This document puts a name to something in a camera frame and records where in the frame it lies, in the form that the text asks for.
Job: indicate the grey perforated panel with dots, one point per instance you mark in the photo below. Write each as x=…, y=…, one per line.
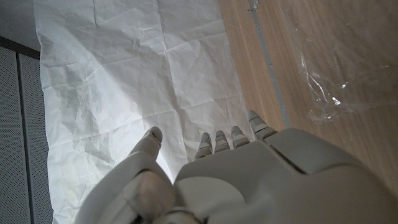
x=12, y=140

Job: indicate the clear plastic wrap sheet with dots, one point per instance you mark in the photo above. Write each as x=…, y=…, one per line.
x=329, y=87

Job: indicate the white crumpled backdrop sheet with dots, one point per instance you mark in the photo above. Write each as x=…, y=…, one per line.
x=124, y=77

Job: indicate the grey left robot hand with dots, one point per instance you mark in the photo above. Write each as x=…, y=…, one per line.
x=280, y=186

